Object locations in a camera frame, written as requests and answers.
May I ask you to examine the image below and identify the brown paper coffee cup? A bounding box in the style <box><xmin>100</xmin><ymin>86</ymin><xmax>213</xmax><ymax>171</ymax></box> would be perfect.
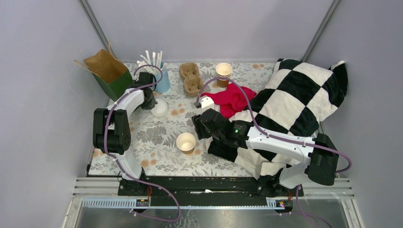
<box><xmin>176</xmin><ymin>133</ymin><xmax>196</xmax><ymax>154</ymax></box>

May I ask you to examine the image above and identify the white plastic cup lid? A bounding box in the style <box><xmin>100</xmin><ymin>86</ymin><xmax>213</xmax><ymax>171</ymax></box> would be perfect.
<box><xmin>151</xmin><ymin>99</ymin><xmax>168</xmax><ymax>118</ymax></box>

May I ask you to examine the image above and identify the brown cardboard cup carrier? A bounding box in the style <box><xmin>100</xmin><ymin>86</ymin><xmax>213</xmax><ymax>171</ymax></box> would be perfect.
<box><xmin>179</xmin><ymin>62</ymin><xmax>204</xmax><ymax>97</ymax></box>

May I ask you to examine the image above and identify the stack of brown paper cups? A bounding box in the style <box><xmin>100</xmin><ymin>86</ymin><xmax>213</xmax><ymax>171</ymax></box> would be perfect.
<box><xmin>215</xmin><ymin>63</ymin><xmax>233</xmax><ymax>88</ymax></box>

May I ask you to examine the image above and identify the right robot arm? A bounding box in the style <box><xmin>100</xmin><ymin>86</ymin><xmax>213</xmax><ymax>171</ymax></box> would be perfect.
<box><xmin>192</xmin><ymin>108</ymin><xmax>339</xmax><ymax>196</ymax></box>

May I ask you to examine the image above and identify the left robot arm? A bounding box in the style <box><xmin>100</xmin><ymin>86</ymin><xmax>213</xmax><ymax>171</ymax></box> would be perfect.
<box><xmin>93</xmin><ymin>72</ymin><xmax>158</xmax><ymax>195</ymax></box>

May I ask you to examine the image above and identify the light blue straw cup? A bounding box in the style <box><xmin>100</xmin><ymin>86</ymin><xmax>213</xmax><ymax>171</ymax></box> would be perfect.
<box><xmin>154</xmin><ymin>61</ymin><xmax>170</xmax><ymax>93</ymax></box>

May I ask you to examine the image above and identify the green brown paper bag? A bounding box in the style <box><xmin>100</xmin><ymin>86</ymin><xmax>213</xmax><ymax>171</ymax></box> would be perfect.
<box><xmin>74</xmin><ymin>41</ymin><xmax>133</xmax><ymax>101</ymax></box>

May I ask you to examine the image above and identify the red cloth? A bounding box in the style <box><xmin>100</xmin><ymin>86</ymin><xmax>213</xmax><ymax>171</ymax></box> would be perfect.
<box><xmin>201</xmin><ymin>84</ymin><xmax>247</xmax><ymax>119</ymax></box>

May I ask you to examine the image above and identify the black white checkered blanket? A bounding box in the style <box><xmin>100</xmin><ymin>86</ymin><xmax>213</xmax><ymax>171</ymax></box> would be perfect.
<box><xmin>205</xmin><ymin>57</ymin><xmax>349</xmax><ymax>181</ymax></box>

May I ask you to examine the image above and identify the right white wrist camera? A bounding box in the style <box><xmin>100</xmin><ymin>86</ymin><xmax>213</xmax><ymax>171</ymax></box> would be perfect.
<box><xmin>194</xmin><ymin>96</ymin><xmax>215</xmax><ymax>114</ymax></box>

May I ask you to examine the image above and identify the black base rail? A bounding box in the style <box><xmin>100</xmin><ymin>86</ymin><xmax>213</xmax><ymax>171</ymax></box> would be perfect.
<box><xmin>118</xmin><ymin>175</ymin><xmax>304</xmax><ymax>207</ymax></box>

